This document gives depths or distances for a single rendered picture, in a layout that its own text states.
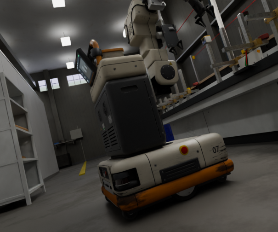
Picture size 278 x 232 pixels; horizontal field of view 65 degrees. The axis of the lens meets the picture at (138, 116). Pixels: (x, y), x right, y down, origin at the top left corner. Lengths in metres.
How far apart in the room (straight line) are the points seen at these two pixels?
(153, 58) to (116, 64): 0.36
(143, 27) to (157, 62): 0.27
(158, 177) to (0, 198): 2.12
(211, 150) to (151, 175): 0.37
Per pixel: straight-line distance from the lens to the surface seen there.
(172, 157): 1.12
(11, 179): 2.86
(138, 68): 1.20
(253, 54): 2.06
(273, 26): 1.94
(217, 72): 2.45
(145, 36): 1.56
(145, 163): 1.07
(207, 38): 2.54
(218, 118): 2.96
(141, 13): 1.55
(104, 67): 1.16
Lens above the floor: 0.35
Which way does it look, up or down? 6 degrees up
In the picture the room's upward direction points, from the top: 16 degrees counter-clockwise
